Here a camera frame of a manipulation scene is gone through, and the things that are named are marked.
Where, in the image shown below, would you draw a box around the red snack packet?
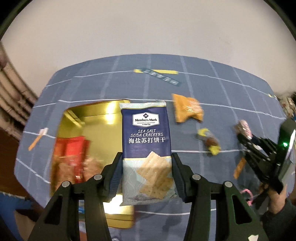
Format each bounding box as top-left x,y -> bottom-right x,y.
52,136 -> 90,183

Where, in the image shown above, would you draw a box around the blue soda crackers pack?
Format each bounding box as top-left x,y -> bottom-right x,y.
119,101 -> 176,205

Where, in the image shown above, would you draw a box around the blue foam floor mat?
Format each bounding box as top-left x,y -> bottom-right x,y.
1,192 -> 32,240

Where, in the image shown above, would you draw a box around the pink cake snack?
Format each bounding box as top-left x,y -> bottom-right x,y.
234,120 -> 253,140

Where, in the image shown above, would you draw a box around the yellow chocolate candy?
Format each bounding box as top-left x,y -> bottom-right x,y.
197,128 -> 221,156

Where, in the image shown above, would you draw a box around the person's right hand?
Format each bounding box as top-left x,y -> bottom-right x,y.
267,185 -> 287,214

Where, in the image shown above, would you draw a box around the orange snack packet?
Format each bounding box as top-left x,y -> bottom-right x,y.
172,94 -> 204,123

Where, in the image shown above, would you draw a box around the beige patterned curtain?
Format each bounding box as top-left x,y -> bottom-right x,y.
0,45 -> 38,140

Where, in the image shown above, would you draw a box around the gold toffee tin box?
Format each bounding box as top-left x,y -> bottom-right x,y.
49,99 -> 136,229

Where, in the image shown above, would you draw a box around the clear bag of peanuts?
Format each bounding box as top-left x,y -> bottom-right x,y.
54,156 -> 77,189

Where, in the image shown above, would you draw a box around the blue grid tablecloth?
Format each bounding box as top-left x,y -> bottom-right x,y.
15,54 -> 286,240

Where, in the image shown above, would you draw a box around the clear pack brown snack bars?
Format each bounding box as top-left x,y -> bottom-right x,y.
83,157 -> 104,181

